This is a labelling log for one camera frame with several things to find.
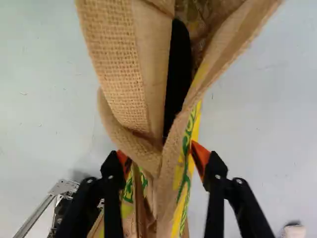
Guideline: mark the pale mesh object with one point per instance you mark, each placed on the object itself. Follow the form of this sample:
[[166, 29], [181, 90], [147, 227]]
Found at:
[[292, 230]]

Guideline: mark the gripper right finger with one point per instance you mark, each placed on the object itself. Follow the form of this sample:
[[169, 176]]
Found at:
[[218, 196]]

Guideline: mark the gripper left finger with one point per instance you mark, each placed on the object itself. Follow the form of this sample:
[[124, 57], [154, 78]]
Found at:
[[112, 188]]

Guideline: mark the brown jute bag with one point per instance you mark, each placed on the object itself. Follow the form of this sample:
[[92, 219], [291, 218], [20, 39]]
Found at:
[[148, 99]]

